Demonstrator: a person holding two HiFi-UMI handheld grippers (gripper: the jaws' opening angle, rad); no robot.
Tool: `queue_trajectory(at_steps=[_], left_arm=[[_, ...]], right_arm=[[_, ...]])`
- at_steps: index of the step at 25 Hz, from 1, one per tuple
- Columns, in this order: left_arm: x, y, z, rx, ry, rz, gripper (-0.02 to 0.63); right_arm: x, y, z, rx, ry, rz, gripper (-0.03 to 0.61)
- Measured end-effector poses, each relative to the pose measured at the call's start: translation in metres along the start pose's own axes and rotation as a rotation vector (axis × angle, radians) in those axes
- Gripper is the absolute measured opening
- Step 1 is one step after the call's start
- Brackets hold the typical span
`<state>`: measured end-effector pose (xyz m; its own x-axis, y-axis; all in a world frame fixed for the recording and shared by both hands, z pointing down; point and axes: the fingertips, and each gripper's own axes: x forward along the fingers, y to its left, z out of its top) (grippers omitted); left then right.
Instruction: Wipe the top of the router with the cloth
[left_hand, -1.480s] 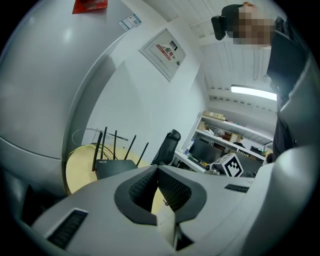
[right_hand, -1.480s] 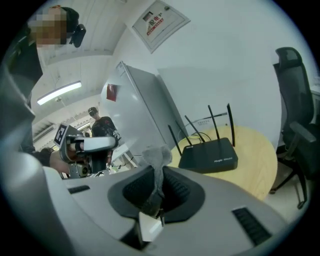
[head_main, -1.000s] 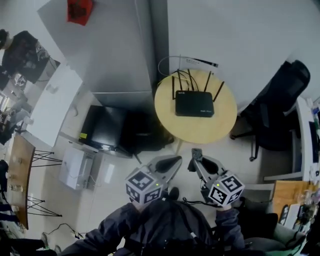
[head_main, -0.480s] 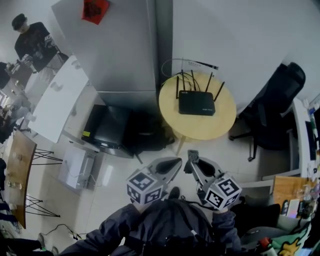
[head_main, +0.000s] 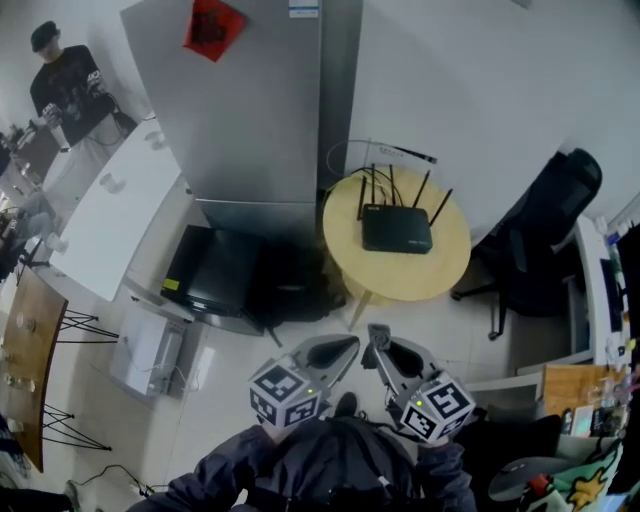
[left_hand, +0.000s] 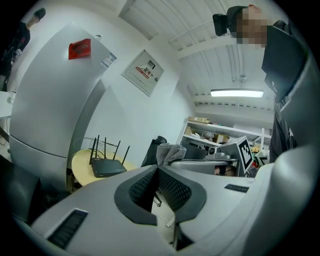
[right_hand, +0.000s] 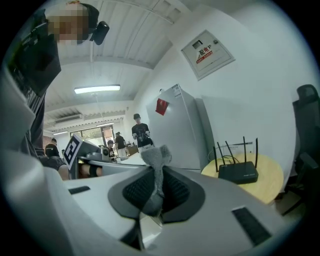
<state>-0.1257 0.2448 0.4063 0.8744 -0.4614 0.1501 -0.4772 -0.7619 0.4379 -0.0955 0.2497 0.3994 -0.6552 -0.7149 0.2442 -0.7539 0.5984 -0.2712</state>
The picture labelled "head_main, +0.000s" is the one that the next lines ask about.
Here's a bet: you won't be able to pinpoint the colourful star print garment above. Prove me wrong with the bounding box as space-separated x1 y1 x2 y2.
547 439 634 512

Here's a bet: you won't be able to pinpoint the light wooden cluttered desk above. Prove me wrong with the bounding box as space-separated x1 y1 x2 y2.
542 363 629 436

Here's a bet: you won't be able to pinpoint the grey rounded cushion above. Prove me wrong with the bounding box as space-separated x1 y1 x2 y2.
488 457 574 501

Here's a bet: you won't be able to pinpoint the white blue label sticker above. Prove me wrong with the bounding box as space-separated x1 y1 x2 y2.
288 0 321 20

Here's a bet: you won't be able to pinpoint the person's black shoe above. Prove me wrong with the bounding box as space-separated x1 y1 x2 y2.
332 392 360 420

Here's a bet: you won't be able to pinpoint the round light wooden side table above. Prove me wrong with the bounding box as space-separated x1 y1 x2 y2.
322 167 472 331

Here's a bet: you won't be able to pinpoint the black bag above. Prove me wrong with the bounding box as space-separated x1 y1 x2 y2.
247 237 349 349

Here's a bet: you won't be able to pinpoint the red paper decoration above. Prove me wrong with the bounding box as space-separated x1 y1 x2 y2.
182 0 249 64

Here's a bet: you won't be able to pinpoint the blurry dark grey object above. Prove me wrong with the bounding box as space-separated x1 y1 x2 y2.
367 323 392 351

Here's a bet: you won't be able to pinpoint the person's right forearm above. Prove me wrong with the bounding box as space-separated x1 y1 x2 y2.
414 439 476 512

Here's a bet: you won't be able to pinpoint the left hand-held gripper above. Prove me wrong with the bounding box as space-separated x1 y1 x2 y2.
248 334 361 444

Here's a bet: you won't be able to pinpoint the brown wooden table wire legs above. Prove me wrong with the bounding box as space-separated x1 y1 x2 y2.
0 267 121 474

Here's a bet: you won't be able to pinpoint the person's black jacket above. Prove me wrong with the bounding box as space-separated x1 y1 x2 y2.
124 417 476 512

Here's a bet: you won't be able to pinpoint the grey refrigerator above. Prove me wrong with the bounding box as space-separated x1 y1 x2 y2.
119 0 364 241

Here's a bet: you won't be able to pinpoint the black router cable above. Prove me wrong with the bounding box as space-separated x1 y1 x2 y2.
349 167 401 206

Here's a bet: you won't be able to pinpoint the black office chair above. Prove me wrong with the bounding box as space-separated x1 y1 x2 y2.
452 147 604 342

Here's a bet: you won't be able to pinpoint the white printed board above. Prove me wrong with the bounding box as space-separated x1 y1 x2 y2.
367 141 437 164

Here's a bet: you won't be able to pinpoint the grey cable loop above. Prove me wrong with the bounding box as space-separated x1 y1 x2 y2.
325 139 371 176

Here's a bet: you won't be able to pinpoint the person's left forearm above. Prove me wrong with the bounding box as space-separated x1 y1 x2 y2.
192 429 286 506

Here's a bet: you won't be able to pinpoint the black router with antennas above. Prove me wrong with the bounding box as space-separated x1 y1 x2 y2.
355 162 455 254

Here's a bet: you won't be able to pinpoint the white rectangular desk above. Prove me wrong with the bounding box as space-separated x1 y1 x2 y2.
49 119 182 303

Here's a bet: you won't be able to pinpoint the white box appliance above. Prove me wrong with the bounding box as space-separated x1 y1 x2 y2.
108 302 185 399

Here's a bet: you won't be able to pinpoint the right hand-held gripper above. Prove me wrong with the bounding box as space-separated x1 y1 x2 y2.
360 337 476 444

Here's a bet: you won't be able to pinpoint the white office desk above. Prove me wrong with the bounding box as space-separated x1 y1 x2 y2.
514 214 629 379

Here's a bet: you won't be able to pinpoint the black cabinet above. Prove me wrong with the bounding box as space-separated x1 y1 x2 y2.
159 224 281 349

